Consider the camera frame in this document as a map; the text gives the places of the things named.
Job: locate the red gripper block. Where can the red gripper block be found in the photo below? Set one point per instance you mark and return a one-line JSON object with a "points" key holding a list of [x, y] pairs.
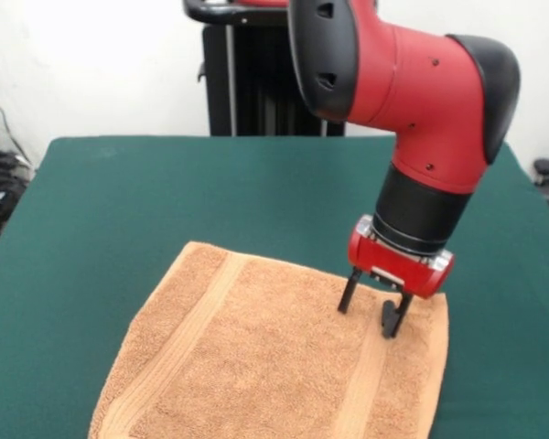
{"points": [[393, 270]]}

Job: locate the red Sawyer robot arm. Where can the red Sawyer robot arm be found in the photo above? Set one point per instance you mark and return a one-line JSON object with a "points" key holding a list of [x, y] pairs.
{"points": [[416, 91]]}

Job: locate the orange terry towel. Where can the orange terry towel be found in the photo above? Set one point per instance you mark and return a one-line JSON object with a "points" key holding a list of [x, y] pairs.
{"points": [[256, 366]]}

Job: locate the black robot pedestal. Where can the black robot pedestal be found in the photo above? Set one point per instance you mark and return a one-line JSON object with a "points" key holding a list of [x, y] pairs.
{"points": [[256, 78]]}

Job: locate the dark green table cloth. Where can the dark green table cloth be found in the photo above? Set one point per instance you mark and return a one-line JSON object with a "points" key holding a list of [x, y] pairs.
{"points": [[96, 206]]}

